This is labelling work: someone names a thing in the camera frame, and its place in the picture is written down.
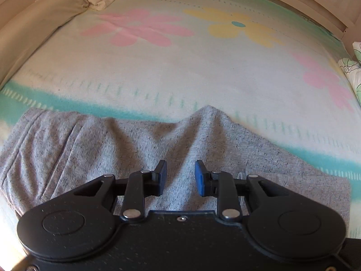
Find white patterned pillow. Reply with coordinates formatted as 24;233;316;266
337;41;361;103

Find grey pants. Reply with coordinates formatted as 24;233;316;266
0;105;352;233

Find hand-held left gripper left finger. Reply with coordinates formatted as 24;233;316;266
74;160;168;221

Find flower print blanket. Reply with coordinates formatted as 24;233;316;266
0;0;361;264

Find beige pillow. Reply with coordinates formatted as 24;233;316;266
0;0;91;86

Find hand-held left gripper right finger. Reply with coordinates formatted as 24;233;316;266
195;160;290;222

